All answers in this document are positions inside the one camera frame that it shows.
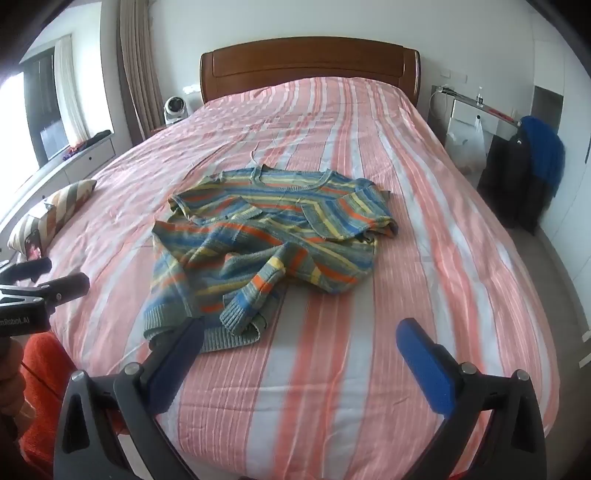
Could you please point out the black cloth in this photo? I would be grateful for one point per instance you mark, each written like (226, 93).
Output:
(99, 137)

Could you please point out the person's orange clothing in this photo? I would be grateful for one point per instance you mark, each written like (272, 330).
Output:
(46, 378)

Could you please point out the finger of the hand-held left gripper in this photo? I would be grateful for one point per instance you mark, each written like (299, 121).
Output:
(27, 268)
(64, 284)

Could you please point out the white sheer curtain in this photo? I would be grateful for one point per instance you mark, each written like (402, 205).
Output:
(71, 92)

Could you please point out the wooden bedside table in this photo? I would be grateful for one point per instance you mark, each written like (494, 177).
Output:
(157, 130)

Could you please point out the white desk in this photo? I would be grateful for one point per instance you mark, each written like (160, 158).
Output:
(466, 110)

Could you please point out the striped pillow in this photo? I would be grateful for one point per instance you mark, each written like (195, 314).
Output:
(60, 207)

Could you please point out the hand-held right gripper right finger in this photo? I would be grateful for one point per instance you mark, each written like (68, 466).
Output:
(425, 360)

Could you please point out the person's left hand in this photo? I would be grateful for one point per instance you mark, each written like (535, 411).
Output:
(10, 374)

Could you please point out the striped knit sweater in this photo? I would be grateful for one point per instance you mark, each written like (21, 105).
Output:
(258, 230)

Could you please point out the black garment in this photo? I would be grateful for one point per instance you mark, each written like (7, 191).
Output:
(508, 184)

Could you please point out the white drawer cabinet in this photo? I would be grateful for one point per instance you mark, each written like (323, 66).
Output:
(87, 161)

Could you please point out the wooden headboard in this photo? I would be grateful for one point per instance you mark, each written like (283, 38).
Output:
(309, 60)

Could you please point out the small clear bottle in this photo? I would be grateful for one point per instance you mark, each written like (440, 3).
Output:
(480, 97)

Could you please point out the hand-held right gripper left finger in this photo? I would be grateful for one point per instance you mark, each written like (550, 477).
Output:
(178, 364)

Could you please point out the window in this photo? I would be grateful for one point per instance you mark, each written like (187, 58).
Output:
(37, 106)

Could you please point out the white plastic bag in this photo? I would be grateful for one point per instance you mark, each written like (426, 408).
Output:
(468, 147)

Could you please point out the white security camera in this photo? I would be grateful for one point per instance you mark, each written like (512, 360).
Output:
(174, 108)

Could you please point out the brown curtain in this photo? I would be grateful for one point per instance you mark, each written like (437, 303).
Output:
(138, 69)

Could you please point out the pink striped bedsheet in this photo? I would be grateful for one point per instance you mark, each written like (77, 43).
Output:
(415, 230)

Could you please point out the blue jacket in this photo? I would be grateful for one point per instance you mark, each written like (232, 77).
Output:
(545, 152)

